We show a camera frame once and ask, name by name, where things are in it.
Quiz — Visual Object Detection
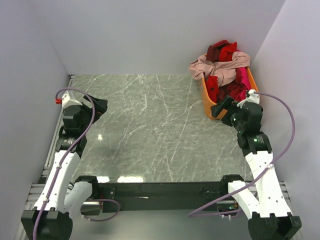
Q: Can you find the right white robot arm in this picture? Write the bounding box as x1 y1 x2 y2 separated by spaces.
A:
211 94 302 240

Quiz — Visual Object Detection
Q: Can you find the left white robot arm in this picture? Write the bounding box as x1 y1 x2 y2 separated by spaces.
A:
21 96 108 240

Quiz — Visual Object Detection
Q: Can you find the aluminium frame rail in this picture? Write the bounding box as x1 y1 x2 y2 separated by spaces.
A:
26 74 76 206

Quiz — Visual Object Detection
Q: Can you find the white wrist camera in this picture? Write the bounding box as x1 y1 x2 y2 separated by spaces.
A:
55 90 82 109
236 89 260 109

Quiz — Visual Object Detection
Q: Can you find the pink t shirt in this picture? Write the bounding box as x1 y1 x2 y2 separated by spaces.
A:
188 51 251 87

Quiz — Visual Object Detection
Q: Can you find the magenta t shirt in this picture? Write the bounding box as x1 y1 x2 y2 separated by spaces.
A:
235 67 251 102

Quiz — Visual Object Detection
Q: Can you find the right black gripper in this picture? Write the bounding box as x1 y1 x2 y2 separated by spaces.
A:
210 95 245 132

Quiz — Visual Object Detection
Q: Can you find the black base beam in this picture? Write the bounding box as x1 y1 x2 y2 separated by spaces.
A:
99 181 228 211

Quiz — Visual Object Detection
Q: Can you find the bright red t shirt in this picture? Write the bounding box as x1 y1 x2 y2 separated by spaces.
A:
205 42 237 103

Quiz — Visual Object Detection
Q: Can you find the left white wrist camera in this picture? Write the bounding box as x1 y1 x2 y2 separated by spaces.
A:
55 90 82 109

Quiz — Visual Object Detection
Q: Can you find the dark maroon t shirt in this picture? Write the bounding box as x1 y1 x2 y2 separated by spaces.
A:
206 40 230 63

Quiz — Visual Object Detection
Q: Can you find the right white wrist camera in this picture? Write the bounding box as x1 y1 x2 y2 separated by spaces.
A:
236 89 260 109

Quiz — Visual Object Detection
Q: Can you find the orange plastic basket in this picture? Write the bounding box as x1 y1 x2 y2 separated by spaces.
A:
200 54 260 120

